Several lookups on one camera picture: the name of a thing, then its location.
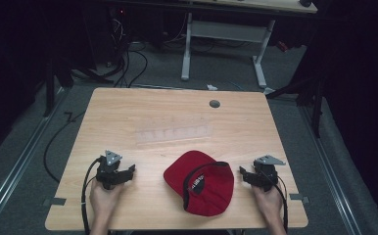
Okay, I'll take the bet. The black stand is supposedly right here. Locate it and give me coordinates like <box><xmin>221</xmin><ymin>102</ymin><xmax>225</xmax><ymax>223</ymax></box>
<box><xmin>42</xmin><ymin>57</ymin><xmax>75</xmax><ymax>118</ymax></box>
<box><xmin>264</xmin><ymin>73</ymin><xmax>326</xmax><ymax>139</ymax></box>

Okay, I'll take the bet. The red baseball cap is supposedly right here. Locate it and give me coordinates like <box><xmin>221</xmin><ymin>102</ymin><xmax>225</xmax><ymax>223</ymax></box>
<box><xmin>163</xmin><ymin>149</ymin><xmax>235</xmax><ymax>217</ymax></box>

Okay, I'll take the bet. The white metal-framed desk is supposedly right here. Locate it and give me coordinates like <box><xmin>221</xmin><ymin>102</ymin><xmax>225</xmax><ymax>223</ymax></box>
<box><xmin>180</xmin><ymin>0</ymin><xmax>319</xmax><ymax>89</ymax></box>

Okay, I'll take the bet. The left hand-held gripper black cable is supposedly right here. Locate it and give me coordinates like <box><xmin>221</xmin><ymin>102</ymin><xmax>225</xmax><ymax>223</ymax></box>
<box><xmin>80</xmin><ymin>157</ymin><xmax>103</xmax><ymax>235</ymax></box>

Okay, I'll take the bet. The right hand-held gripper black cable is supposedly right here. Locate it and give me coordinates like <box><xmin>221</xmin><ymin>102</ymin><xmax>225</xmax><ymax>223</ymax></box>
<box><xmin>264</xmin><ymin>168</ymin><xmax>290</xmax><ymax>234</ymax></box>

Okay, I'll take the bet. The person's right hand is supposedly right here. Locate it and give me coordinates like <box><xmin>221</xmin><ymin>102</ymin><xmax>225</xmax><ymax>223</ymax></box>
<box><xmin>251</xmin><ymin>183</ymin><xmax>285</xmax><ymax>217</ymax></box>

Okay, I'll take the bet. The hand-held gripper black cable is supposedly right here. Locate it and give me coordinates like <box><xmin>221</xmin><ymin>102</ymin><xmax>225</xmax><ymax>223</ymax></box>
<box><xmin>80</xmin><ymin>157</ymin><xmax>103</xmax><ymax>235</ymax></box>
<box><xmin>264</xmin><ymin>168</ymin><xmax>290</xmax><ymax>234</ymax></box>

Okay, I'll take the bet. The small red object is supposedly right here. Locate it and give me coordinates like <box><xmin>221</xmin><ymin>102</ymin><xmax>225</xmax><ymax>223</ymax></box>
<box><xmin>275</xmin><ymin>40</ymin><xmax>290</xmax><ymax>54</ymax></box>

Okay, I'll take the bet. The bundle of black cables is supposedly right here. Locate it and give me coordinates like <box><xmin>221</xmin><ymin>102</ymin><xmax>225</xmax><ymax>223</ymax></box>
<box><xmin>110</xmin><ymin>18</ymin><xmax>149</xmax><ymax>89</ymax></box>

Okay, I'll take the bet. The person's left hand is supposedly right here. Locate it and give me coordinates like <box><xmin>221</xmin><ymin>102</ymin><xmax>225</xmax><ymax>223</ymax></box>
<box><xmin>89</xmin><ymin>177</ymin><xmax>125</xmax><ymax>214</ymax></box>

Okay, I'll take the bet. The metal floor rail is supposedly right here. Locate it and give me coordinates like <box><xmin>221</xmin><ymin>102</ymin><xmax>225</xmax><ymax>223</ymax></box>
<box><xmin>298</xmin><ymin>106</ymin><xmax>364</xmax><ymax>235</ymax></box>
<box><xmin>0</xmin><ymin>87</ymin><xmax>71</xmax><ymax>229</ymax></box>

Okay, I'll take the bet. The grey tape piece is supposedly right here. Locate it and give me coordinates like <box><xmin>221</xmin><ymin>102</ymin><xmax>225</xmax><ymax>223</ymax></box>
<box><xmin>289</xmin><ymin>193</ymin><xmax>310</xmax><ymax>205</ymax></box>
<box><xmin>42</xmin><ymin>197</ymin><xmax>68</xmax><ymax>208</ymax></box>

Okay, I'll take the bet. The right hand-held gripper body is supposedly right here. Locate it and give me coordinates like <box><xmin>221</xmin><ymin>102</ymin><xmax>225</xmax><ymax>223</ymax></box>
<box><xmin>251</xmin><ymin>154</ymin><xmax>287</xmax><ymax>193</ymax></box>

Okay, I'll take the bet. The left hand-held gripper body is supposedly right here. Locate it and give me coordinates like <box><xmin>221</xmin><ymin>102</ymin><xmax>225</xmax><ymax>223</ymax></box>
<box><xmin>95</xmin><ymin>149</ymin><xmax>128</xmax><ymax>191</ymax></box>

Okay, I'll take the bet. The black floor cable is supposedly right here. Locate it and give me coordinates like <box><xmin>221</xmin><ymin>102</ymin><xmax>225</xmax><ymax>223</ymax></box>
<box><xmin>42</xmin><ymin>110</ymin><xmax>87</xmax><ymax>184</ymax></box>

